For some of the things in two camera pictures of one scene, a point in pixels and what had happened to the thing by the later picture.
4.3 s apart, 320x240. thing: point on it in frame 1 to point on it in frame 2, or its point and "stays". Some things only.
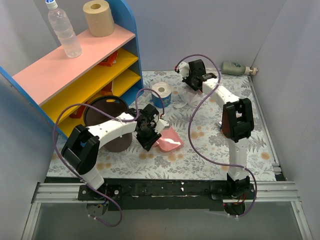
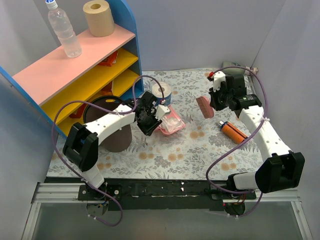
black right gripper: x=191 y=81 to x=215 y=99
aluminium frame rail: x=267 y=192 stays
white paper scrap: x=186 y=98 to x=170 y=124
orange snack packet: x=110 y=60 stays
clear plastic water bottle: x=62 y=27 stays
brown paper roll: x=99 y=18 stays
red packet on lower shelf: x=78 y=112 stays
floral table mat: x=214 y=132 stays
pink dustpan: x=169 y=140 to x=172 y=113
